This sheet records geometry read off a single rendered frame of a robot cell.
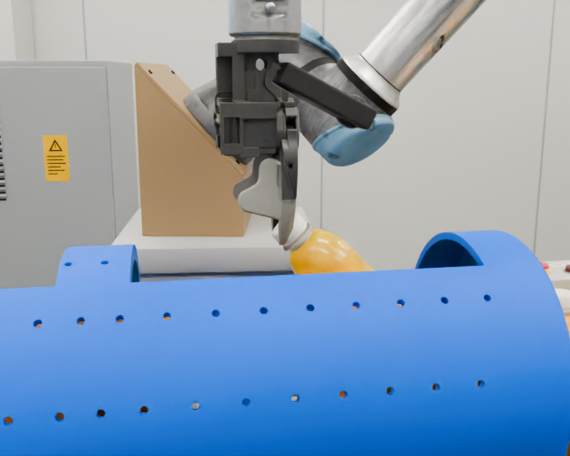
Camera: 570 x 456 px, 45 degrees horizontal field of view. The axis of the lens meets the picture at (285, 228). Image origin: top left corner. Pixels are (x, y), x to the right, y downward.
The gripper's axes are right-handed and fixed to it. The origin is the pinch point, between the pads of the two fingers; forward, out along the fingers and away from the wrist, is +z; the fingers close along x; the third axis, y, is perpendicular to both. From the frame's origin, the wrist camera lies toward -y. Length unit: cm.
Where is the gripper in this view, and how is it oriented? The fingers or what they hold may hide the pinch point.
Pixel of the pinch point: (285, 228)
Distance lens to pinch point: 75.5
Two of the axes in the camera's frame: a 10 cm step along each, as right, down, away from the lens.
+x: 1.7, 2.2, -9.6
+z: 0.0, 9.8, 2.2
